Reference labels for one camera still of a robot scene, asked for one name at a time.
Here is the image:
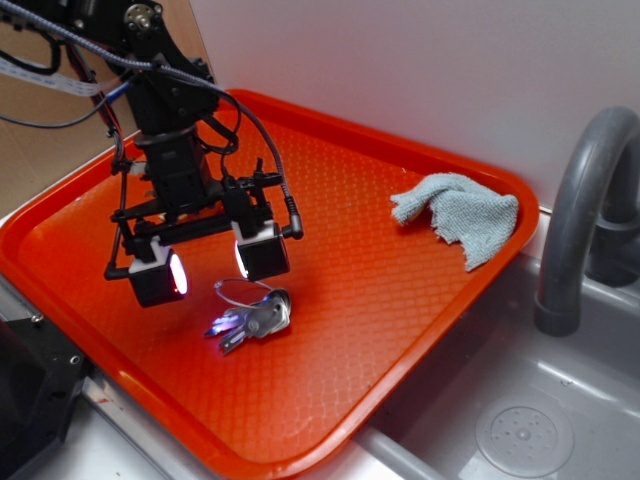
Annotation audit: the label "dark grey faucet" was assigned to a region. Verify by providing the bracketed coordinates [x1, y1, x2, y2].
[534, 106, 639, 337]

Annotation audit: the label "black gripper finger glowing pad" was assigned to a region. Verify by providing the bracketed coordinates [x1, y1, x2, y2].
[128, 238, 189, 308]
[231, 220, 290, 281]

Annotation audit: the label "braided grey cable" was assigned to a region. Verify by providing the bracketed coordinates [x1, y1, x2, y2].
[0, 0, 305, 240]

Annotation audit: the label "silver keys on ring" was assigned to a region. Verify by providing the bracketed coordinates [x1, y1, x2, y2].
[204, 278, 291, 355]

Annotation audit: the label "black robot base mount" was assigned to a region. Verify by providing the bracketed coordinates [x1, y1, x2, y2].
[1, 318, 88, 479]

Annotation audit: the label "red plastic tray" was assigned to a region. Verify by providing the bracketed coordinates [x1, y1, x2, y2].
[1, 91, 539, 479]

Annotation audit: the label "white flat ribbon cable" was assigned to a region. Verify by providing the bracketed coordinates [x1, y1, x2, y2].
[0, 52, 109, 98]

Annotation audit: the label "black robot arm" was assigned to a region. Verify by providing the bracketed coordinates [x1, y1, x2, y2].
[48, 1, 303, 307]

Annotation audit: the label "grey sink basin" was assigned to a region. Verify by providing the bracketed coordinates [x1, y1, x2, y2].
[349, 249, 640, 480]

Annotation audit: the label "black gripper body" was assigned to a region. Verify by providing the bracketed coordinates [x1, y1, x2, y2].
[105, 132, 304, 280]

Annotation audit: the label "light blue cloth rag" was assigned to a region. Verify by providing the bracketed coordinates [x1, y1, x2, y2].
[390, 173, 519, 272]

